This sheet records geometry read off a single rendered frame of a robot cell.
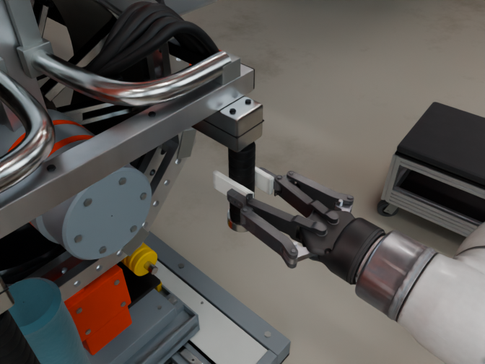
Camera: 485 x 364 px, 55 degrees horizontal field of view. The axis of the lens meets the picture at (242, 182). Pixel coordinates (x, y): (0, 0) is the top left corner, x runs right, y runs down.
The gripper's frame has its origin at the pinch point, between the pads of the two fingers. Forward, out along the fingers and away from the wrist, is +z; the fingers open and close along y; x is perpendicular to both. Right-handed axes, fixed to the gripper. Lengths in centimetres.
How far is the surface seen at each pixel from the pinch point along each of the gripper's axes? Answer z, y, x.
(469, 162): -10, 94, -49
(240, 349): 11, 11, -75
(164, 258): 50, 18, -75
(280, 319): 11, 30, -83
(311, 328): 3, 34, -83
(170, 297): 32, 6, -66
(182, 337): 23, 1, -70
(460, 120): 2, 115, -49
